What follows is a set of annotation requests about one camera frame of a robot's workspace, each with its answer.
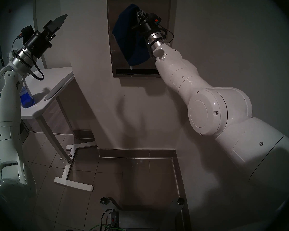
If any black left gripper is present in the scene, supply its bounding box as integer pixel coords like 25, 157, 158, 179
23, 14, 68, 59

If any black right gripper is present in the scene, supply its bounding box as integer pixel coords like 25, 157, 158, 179
131, 8, 159, 38

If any dark blue cloth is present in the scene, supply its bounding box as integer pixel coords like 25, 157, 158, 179
112, 4, 151, 70

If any white table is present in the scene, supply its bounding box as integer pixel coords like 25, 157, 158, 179
0, 67, 97, 192

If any spray bottle with blue liquid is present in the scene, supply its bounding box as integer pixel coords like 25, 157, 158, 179
20, 80, 35, 109

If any stainless steel wall dispenser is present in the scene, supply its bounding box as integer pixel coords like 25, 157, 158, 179
107, 0, 172, 77

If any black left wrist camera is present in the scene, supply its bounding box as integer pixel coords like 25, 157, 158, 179
20, 27, 34, 38

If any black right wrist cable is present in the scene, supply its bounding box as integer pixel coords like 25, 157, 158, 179
159, 24, 174, 44

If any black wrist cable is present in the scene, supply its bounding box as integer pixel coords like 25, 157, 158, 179
12, 32, 45, 80
159, 24, 174, 44

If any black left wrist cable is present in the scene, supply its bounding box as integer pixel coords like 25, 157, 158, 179
12, 32, 45, 80

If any black box with red switch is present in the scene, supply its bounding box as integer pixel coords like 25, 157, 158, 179
108, 210, 119, 226

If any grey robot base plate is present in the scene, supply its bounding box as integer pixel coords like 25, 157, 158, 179
110, 198, 183, 231

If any green cable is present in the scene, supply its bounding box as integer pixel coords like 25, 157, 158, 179
85, 223, 125, 231

